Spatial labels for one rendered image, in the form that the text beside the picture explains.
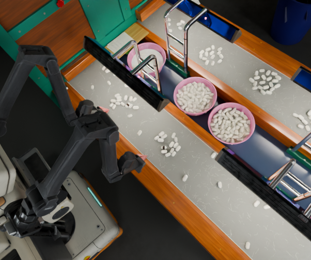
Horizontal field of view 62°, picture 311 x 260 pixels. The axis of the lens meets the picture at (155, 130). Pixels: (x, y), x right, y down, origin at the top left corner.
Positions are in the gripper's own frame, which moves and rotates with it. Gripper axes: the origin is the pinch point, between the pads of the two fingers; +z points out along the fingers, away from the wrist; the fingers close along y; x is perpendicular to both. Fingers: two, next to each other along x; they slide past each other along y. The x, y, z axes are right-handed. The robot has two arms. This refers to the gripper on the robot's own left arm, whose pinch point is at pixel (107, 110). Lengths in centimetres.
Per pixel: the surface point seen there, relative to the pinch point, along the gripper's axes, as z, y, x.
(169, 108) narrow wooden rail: 27.8, -22.2, -12.0
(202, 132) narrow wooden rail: 29, -48, -13
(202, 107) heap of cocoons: 40, -36, -20
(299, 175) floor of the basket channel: 50, -102, -19
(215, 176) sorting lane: 20, -69, -2
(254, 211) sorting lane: 19, -96, -2
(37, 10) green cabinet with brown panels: -22, 47, -36
